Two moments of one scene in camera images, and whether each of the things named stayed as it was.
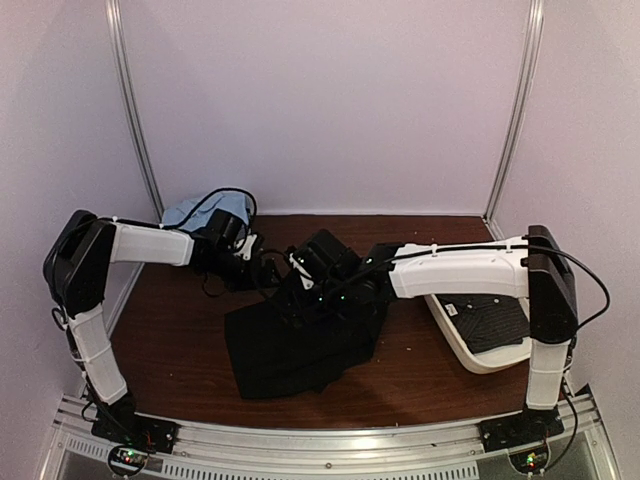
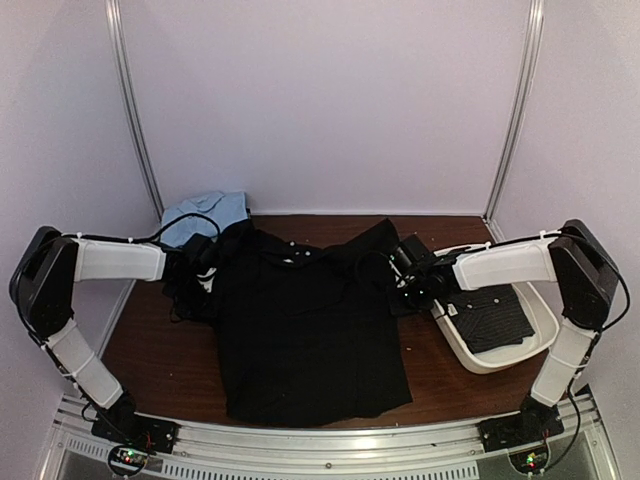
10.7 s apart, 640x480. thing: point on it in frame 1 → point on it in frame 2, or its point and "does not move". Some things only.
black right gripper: x=298 y=300 → x=397 y=305
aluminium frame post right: x=534 y=35 does not move
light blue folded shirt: x=234 y=202 does not move
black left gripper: x=253 y=281 → x=182 y=313
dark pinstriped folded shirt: x=486 y=321 does not move
